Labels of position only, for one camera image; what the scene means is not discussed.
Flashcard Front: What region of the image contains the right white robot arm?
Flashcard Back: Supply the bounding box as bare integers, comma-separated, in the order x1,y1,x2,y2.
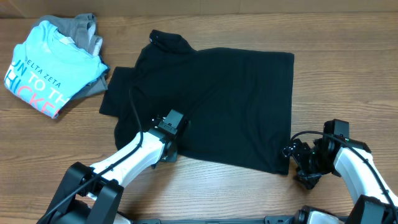
282,134,397,223

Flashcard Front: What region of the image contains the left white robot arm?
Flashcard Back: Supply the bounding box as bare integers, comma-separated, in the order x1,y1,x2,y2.
39,126,179,223

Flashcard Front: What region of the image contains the black t-shirt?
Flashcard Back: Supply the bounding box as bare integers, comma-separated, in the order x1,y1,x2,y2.
99,30,295,175

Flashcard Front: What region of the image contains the light blue printed t-shirt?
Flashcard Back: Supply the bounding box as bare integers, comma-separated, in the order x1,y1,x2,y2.
4,21,108,119

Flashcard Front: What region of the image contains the grey folded t-shirt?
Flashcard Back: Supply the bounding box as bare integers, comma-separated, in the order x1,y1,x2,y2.
31,13,110,100

